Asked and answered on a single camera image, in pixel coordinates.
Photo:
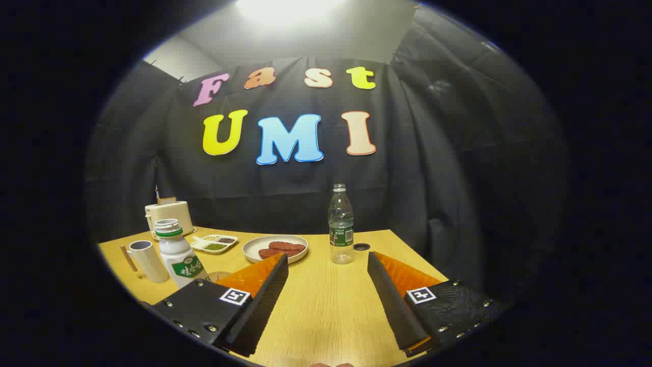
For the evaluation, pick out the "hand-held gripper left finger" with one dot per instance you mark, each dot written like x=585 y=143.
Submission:
x=265 y=306

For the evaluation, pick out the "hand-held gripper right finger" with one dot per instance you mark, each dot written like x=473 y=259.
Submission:
x=392 y=306

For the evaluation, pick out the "round wooden coaster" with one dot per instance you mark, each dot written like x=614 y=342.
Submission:
x=218 y=276

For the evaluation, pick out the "white juice bottle green label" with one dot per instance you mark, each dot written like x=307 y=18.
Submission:
x=175 y=252

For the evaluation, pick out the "clear plastic water bottle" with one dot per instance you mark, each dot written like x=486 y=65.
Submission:
x=341 y=229

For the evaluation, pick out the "brown sausage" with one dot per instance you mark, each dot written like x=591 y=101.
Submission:
x=272 y=253
x=288 y=245

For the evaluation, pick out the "wooden table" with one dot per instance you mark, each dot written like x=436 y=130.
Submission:
x=326 y=306

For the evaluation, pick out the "white round plate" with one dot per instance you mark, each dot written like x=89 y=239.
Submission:
x=254 y=244

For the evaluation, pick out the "white divided condiment dish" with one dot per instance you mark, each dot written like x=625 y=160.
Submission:
x=216 y=243

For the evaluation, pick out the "cream toaster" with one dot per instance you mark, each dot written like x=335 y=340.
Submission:
x=170 y=216

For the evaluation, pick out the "black backdrop cloth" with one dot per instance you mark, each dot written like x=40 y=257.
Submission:
x=433 y=178

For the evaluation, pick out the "toast slice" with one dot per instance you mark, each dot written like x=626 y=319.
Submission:
x=166 y=201

